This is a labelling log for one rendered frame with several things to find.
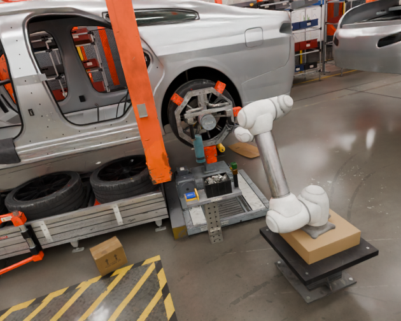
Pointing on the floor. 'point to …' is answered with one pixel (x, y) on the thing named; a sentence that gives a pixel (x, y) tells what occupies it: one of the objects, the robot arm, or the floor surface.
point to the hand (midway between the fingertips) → (230, 123)
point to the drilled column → (213, 222)
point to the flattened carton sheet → (249, 151)
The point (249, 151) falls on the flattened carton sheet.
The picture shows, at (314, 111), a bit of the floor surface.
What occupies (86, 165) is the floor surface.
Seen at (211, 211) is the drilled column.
